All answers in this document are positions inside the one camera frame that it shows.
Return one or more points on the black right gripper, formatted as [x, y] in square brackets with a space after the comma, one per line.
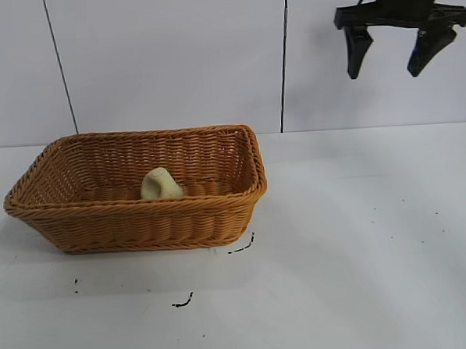
[404, 5]

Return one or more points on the pale yellow egg yolk pastry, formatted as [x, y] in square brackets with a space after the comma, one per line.
[161, 186]

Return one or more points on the brown woven wicker basket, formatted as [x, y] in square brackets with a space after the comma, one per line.
[142, 226]

